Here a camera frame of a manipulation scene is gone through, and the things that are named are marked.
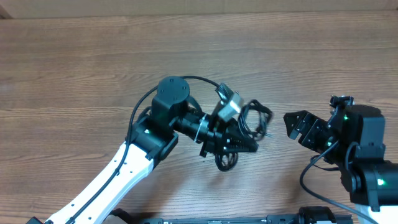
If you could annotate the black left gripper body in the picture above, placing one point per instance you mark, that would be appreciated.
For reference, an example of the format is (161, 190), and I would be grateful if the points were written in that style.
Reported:
(213, 138)

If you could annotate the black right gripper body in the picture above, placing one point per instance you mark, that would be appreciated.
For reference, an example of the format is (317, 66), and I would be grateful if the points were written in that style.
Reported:
(316, 138)

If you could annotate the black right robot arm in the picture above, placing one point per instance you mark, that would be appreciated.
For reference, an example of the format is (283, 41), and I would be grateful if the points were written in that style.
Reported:
(352, 139)

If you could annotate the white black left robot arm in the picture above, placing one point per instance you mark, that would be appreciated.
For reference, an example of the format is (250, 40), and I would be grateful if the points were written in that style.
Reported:
(151, 137)

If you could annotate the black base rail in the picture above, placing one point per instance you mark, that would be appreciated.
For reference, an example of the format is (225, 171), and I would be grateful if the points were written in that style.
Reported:
(305, 215)

